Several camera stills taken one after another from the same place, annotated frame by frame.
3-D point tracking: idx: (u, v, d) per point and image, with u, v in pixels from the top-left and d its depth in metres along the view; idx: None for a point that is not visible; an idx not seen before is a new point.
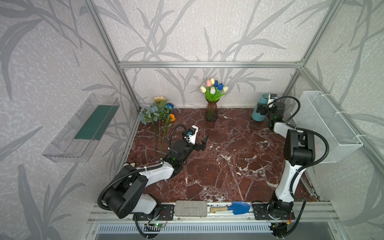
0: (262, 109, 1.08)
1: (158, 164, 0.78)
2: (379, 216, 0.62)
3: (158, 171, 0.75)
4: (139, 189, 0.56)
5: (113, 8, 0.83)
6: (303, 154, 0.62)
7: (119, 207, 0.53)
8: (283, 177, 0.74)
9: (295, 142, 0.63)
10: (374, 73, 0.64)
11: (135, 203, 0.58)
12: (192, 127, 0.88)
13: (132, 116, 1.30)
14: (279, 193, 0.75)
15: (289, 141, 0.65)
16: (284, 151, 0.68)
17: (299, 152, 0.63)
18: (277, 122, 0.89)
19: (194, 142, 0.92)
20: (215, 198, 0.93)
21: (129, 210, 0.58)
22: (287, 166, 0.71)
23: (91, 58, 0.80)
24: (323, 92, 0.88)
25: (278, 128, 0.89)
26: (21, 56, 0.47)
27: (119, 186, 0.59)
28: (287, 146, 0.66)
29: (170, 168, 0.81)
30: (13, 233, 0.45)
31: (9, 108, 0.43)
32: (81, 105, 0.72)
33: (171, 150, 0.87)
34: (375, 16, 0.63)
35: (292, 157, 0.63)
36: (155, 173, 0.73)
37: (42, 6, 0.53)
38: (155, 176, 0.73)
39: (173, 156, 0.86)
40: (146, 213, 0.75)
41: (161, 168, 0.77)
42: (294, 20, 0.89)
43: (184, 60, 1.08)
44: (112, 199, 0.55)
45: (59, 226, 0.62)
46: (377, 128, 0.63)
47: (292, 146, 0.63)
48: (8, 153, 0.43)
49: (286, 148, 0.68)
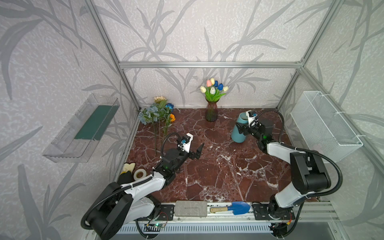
0: (244, 129, 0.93)
1: (148, 178, 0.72)
2: (379, 216, 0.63)
3: (147, 185, 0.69)
4: (124, 209, 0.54)
5: (113, 8, 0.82)
6: (317, 182, 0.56)
7: (103, 230, 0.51)
8: (287, 193, 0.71)
9: (304, 169, 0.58)
10: (374, 73, 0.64)
11: (120, 224, 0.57)
12: (187, 135, 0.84)
13: (132, 116, 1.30)
14: (281, 203, 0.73)
15: (297, 169, 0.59)
16: (294, 179, 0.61)
17: (313, 180, 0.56)
18: (270, 143, 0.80)
19: (189, 150, 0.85)
20: (215, 198, 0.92)
21: (113, 231, 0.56)
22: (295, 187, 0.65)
23: (92, 58, 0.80)
24: (323, 92, 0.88)
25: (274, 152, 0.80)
26: (21, 56, 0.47)
27: (103, 205, 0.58)
28: (296, 174, 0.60)
29: (161, 180, 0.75)
30: (13, 233, 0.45)
31: (9, 108, 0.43)
32: (81, 105, 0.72)
33: (164, 160, 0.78)
34: (375, 17, 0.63)
35: (307, 188, 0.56)
36: (143, 188, 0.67)
37: (42, 6, 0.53)
38: (143, 191, 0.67)
39: (166, 165, 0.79)
40: (145, 215, 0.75)
41: (151, 182, 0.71)
42: (294, 20, 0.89)
43: (184, 60, 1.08)
44: (96, 222, 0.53)
45: (59, 227, 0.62)
46: (377, 128, 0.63)
47: (302, 175, 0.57)
48: (8, 153, 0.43)
49: (295, 176, 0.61)
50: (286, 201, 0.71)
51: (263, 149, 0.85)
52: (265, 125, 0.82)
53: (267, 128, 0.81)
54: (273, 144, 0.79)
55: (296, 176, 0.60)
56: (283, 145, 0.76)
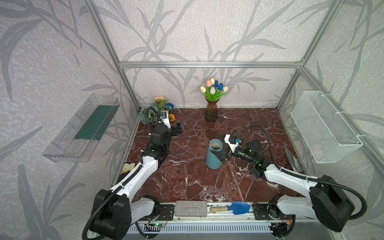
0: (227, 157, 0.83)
1: (138, 167, 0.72)
2: (379, 216, 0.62)
3: (138, 177, 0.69)
4: (126, 206, 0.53)
5: (113, 7, 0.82)
6: (347, 214, 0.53)
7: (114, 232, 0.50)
8: (296, 209, 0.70)
9: (331, 207, 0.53)
10: (375, 73, 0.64)
11: (129, 220, 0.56)
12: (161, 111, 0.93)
13: (132, 116, 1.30)
14: (283, 210, 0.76)
15: (325, 209, 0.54)
16: (322, 217, 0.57)
17: (344, 215, 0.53)
18: (268, 172, 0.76)
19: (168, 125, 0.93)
20: (215, 198, 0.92)
21: (124, 229, 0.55)
22: (310, 211, 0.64)
23: (92, 58, 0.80)
24: (323, 92, 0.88)
25: (276, 179, 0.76)
26: (21, 55, 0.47)
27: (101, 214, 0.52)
28: (322, 212, 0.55)
29: (153, 162, 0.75)
30: (13, 233, 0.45)
31: (9, 108, 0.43)
32: (81, 105, 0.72)
33: (153, 135, 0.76)
34: (375, 17, 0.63)
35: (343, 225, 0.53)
36: (135, 181, 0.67)
37: (42, 6, 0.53)
38: (136, 182, 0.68)
39: (156, 141, 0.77)
40: (147, 214, 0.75)
41: (140, 171, 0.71)
42: (294, 20, 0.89)
43: (184, 60, 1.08)
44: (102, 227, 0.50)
45: (59, 227, 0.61)
46: (377, 128, 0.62)
47: (333, 215, 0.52)
48: (8, 153, 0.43)
49: (322, 216, 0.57)
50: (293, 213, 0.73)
51: (260, 175, 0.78)
52: (256, 151, 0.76)
53: (260, 154, 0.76)
54: (273, 173, 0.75)
55: (323, 213, 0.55)
56: (286, 173, 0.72)
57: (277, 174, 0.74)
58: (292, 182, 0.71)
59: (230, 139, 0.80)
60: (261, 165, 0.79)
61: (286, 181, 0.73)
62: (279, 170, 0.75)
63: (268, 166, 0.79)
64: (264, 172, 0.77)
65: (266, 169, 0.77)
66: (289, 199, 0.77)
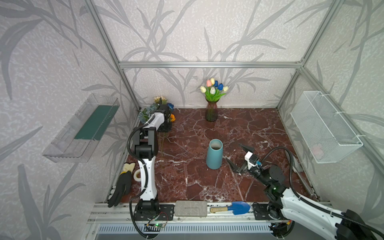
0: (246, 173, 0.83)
1: (152, 116, 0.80)
2: (379, 216, 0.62)
3: (156, 120, 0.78)
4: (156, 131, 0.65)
5: (113, 8, 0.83)
6: None
7: (151, 150, 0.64)
8: (308, 225, 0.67)
9: None
10: (374, 73, 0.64)
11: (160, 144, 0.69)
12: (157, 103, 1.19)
13: (132, 116, 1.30)
14: (286, 215, 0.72)
15: None
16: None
17: None
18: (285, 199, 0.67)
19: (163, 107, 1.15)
20: (215, 198, 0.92)
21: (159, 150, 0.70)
22: (325, 233, 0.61)
23: (92, 58, 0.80)
24: (323, 92, 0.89)
25: (290, 205, 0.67)
26: (21, 56, 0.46)
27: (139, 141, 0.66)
28: None
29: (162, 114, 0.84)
30: (13, 233, 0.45)
31: (9, 108, 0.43)
32: (81, 105, 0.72)
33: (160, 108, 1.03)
34: (375, 17, 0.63)
35: None
36: (155, 122, 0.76)
37: (42, 6, 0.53)
38: (156, 124, 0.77)
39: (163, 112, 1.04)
40: (151, 197, 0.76)
41: (155, 118, 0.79)
42: (294, 20, 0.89)
43: (184, 60, 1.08)
44: (141, 149, 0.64)
45: (59, 227, 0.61)
46: (377, 128, 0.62)
47: None
48: (8, 153, 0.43)
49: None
50: (299, 221, 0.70)
51: (275, 199, 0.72)
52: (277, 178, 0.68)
53: (280, 182, 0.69)
54: (291, 202, 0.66)
55: None
56: (307, 204, 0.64)
57: (296, 202, 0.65)
58: (314, 214, 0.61)
59: (250, 160, 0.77)
60: (277, 190, 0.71)
61: (304, 210, 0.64)
62: (298, 198, 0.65)
63: (285, 190, 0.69)
64: (281, 197, 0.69)
65: (282, 195, 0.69)
66: (294, 212, 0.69)
